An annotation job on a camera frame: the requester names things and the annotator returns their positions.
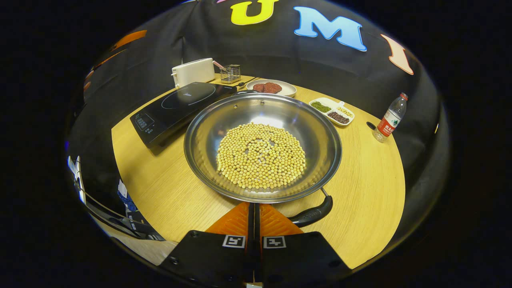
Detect red meat slices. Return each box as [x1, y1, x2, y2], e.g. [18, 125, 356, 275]
[252, 82, 282, 94]

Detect clear plastic water bottle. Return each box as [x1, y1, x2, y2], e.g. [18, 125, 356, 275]
[372, 92, 408, 143]

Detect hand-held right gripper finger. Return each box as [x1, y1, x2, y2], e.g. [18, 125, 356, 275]
[255, 203, 352, 285]
[158, 202, 255, 286]

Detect stainless steel pot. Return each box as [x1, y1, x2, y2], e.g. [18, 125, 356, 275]
[184, 90, 343, 228]

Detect white toaster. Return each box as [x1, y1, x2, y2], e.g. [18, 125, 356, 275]
[172, 58, 216, 89]

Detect black induction cooktop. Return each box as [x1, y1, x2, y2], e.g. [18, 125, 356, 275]
[130, 82, 238, 149]

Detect blue object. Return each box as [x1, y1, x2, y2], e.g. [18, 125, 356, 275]
[117, 180, 137, 212]

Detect heap of yellow soybeans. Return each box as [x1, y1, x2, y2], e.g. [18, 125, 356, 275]
[216, 122, 307, 190]

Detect black metal frame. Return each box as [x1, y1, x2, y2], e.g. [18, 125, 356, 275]
[80, 188, 165, 241]

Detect white round plate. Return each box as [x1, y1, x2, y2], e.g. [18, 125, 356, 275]
[246, 79, 297, 98]

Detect white divided dish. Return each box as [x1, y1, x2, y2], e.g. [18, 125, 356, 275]
[309, 97, 355, 127]

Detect metal wire basket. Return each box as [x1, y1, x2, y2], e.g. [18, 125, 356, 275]
[220, 64, 242, 84]

